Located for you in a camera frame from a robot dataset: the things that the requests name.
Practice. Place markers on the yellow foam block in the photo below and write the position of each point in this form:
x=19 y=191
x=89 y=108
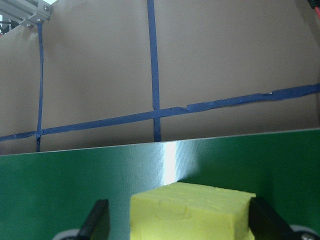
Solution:
x=187 y=215

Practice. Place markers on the green conveyor belt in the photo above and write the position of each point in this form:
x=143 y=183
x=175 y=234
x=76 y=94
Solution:
x=50 y=187

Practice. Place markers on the aluminium frame bracket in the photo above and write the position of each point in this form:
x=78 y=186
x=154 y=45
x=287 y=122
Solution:
x=27 y=11

